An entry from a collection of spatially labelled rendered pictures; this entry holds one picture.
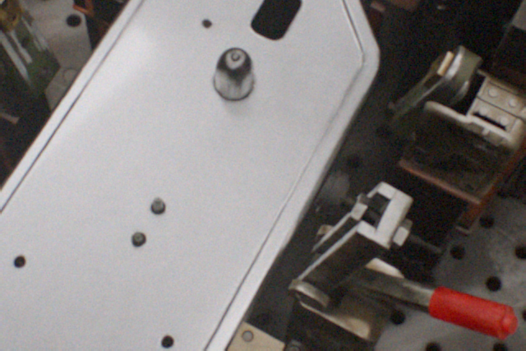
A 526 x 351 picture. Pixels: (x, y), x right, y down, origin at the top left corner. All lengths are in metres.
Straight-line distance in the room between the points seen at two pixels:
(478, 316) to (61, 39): 0.71
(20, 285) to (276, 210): 0.21
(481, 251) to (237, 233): 0.41
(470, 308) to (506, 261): 0.49
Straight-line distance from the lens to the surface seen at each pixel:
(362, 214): 0.64
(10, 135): 1.04
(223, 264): 0.84
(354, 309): 0.79
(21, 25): 0.86
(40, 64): 0.90
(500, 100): 0.84
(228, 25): 0.92
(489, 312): 0.70
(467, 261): 1.19
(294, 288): 0.76
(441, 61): 0.82
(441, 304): 0.72
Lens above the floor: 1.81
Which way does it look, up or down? 67 degrees down
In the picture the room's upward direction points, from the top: 8 degrees clockwise
